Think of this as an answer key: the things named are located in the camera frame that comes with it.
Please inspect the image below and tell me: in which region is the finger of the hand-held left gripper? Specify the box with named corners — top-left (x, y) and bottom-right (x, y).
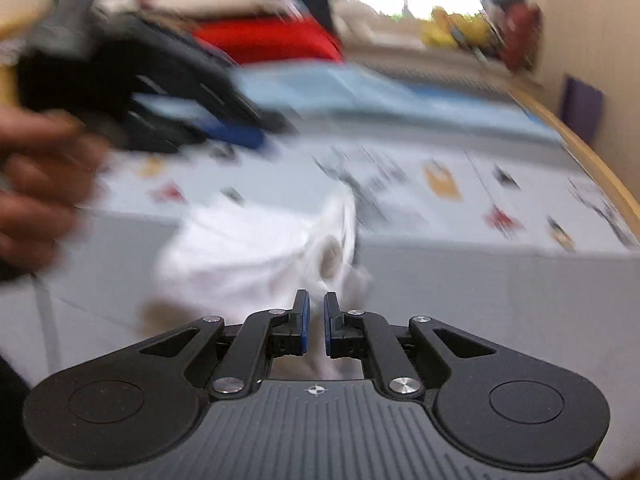
top-left (192, 105), bottom-right (301, 162)

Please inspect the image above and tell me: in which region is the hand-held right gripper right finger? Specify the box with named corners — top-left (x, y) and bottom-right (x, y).
top-left (323, 291), bottom-right (498, 402)

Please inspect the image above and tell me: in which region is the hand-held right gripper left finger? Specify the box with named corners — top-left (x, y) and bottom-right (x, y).
top-left (139, 289), bottom-right (312, 402)

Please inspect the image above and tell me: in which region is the white small garment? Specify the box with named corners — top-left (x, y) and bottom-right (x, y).
top-left (151, 184), bottom-right (375, 382)

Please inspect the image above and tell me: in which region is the person's left hand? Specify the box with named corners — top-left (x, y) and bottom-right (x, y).
top-left (0, 107), bottom-right (110, 281)

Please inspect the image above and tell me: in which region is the red cloth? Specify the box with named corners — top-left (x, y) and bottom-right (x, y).
top-left (191, 16), bottom-right (347, 67)

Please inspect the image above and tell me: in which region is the light blue blanket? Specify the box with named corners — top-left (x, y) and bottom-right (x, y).
top-left (134, 66), bottom-right (565, 147)

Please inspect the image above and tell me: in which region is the printed bed sheet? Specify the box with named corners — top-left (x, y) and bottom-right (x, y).
top-left (92, 139), bottom-right (640, 262)

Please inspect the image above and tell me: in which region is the yellow plush toy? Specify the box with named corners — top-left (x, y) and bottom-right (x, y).
top-left (421, 6), bottom-right (502, 52)

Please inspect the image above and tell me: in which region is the dark red bag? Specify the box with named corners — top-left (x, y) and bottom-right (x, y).
top-left (499, 1), bottom-right (545, 75)

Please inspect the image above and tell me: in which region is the purple box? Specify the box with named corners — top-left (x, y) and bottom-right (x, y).
top-left (561, 74), bottom-right (607, 147)

